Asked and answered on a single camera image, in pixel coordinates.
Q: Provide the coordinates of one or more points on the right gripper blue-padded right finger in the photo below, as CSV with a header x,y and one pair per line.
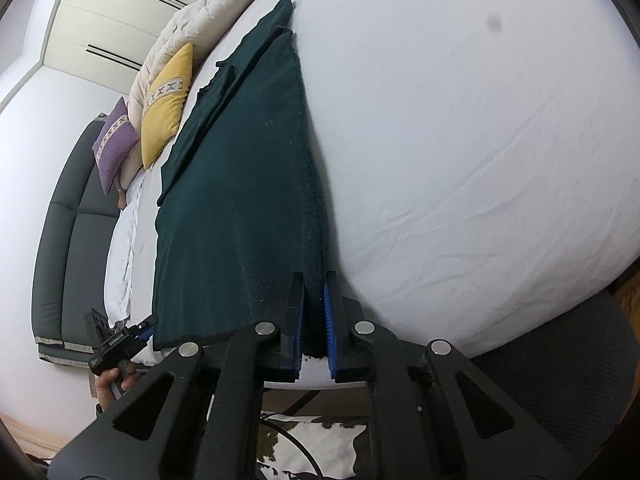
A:
x,y
342,314

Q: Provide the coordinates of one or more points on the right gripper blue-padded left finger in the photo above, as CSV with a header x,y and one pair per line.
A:
x,y
288,316

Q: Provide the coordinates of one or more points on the dark green knit garment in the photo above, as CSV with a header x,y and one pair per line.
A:
x,y
241,208

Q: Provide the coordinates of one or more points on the person's left hand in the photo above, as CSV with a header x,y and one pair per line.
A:
x,y
106,383

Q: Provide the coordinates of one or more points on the white pillow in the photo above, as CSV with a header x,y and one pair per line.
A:
x,y
123,294

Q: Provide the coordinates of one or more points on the dark grey padded headboard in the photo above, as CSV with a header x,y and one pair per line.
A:
x,y
71,259

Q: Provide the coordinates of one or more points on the orange-brown plush toy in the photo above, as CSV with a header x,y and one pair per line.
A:
x,y
122,196

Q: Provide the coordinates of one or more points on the purple embroidered cushion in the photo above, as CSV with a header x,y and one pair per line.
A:
x,y
113,144

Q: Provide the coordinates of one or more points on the white bed sheet mattress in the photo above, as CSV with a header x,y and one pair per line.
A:
x,y
480,158

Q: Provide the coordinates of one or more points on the yellow embroidered cushion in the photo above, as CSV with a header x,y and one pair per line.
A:
x,y
163,105

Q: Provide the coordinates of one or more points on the black office chair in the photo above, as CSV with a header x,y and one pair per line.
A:
x,y
574,375

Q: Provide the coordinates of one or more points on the beige duvet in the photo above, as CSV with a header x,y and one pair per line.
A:
x,y
202,23

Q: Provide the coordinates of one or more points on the cream wardrobe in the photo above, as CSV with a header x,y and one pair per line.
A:
x,y
106,41

